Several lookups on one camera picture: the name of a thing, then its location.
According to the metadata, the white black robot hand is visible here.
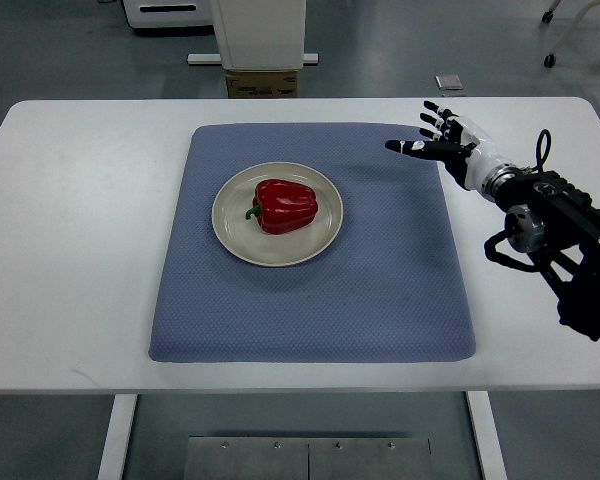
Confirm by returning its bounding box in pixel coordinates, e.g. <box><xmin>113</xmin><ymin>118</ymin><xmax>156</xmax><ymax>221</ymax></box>
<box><xmin>385</xmin><ymin>100</ymin><xmax>517</xmax><ymax>202</ymax></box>

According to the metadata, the red bell pepper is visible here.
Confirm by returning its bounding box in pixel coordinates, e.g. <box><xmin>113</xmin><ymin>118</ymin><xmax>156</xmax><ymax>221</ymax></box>
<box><xmin>245</xmin><ymin>179</ymin><xmax>319</xmax><ymax>235</ymax></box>

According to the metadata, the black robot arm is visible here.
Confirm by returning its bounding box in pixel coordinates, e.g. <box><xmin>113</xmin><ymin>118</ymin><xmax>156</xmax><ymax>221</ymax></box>
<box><xmin>481</xmin><ymin>166</ymin><xmax>600</xmax><ymax>341</ymax></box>

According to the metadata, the grey floor outlet plate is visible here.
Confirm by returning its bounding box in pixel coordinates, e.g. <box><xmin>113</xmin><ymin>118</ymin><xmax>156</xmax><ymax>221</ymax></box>
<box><xmin>434</xmin><ymin>74</ymin><xmax>463</xmax><ymax>91</ymax></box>

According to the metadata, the cream round plate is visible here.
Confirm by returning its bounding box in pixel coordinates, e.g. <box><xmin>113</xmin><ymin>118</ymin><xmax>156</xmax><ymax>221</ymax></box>
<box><xmin>211</xmin><ymin>162</ymin><xmax>344</xmax><ymax>267</ymax></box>

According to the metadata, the white wheeled chair base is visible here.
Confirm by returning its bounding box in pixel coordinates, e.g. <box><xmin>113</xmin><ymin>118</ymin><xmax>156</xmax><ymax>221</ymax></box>
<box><xmin>541</xmin><ymin>0</ymin><xmax>600</xmax><ymax>69</ymax></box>

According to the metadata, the blue textured mat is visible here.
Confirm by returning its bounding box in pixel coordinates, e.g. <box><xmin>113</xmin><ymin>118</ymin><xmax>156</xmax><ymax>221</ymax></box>
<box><xmin>149</xmin><ymin>123</ymin><xmax>476</xmax><ymax>363</ymax></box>

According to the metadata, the cardboard box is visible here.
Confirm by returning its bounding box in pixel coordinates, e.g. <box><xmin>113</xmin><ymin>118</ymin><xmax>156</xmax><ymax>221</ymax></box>
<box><xmin>225</xmin><ymin>70</ymin><xmax>298</xmax><ymax>99</ymax></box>

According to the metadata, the white table column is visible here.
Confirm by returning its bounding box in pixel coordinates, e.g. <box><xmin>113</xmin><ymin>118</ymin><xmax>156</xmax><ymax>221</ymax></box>
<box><xmin>210</xmin><ymin>0</ymin><xmax>306</xmax><ymax>71</ymax></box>

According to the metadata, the white table foot bar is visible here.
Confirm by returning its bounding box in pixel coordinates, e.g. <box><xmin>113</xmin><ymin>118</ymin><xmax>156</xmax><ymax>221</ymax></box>
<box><xmin>187</xmin><ymin>53</ymin><xmax>319</xmax><ymax>66</ymax></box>

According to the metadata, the right white table leg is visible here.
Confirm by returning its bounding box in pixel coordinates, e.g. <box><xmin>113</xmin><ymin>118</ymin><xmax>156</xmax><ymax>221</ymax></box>
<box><xmin>465</xmin><ymin>391</ymin><xmax>508</xmax><ymax>480</ymax></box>

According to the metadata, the white table leg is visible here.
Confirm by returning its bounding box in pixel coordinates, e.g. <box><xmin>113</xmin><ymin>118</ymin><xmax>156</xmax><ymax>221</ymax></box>
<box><xmin>465</xmin><ymin>391</ymin><xmax>508</xmax><ymax>480</ymax></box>
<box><xmin>97</xmin><ymin>394</ymin><xmax>138</xmax><ymax>480</ymax></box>

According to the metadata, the white appliance with slot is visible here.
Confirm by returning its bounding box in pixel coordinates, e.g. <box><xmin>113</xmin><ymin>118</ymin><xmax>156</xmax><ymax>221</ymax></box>
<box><xmin>122</xmin><ymin>0</ymin><xmax>213</xmax><ymax>29</ymax></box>

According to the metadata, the left white table leg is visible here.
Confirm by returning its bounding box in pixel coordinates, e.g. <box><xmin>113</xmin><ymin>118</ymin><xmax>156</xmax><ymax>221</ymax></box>
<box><xmin>97</xmin><ymin>394</ymin><xmax>138</xmax><ymax>480</ymax></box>

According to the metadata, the black looped cable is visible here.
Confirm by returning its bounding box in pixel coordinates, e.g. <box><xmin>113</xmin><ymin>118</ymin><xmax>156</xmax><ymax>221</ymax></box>
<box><xmin>522</xmin><ymin>128</ymin><xmax>553</xmax><ymax>176</ymax></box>

